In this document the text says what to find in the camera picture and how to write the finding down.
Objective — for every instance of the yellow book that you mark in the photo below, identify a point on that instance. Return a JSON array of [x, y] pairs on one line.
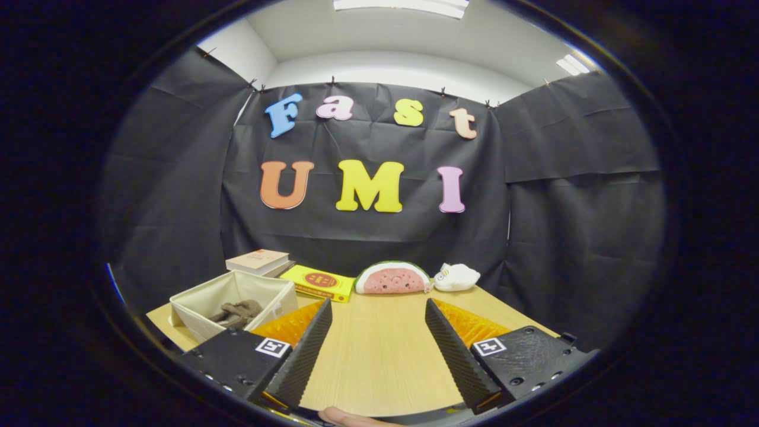
[[317, 281]]

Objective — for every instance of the watermelon slice plush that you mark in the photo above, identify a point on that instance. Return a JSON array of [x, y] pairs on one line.
[[392, 280]]

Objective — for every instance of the black table clamp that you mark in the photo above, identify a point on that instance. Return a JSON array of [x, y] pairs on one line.
[[566, 338]]

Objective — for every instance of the small ceiling light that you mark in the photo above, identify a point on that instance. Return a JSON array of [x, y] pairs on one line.
[[573, 64]]

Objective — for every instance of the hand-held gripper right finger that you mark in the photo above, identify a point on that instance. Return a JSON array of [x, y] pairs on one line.
[[453, 356]]

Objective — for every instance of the long ceiling light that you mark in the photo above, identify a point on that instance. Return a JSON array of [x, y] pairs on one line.
[[403, 6]]

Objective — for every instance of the grey book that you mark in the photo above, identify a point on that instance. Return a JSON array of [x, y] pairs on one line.
[[286, 268]]

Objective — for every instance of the white plush toy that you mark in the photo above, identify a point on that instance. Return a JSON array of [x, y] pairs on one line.
[[458, 277]]

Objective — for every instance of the beige book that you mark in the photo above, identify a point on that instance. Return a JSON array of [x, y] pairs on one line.
[[256, 260]]

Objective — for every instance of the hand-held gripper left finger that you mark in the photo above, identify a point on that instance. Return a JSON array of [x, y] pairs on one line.
[[305, 356]]

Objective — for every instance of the brown fuzzy shoe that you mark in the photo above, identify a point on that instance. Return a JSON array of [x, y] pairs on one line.
[[228, 320], [246, 307]]

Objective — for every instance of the beige fabric storage box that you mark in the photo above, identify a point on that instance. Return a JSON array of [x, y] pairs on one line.
[[190, 309]]

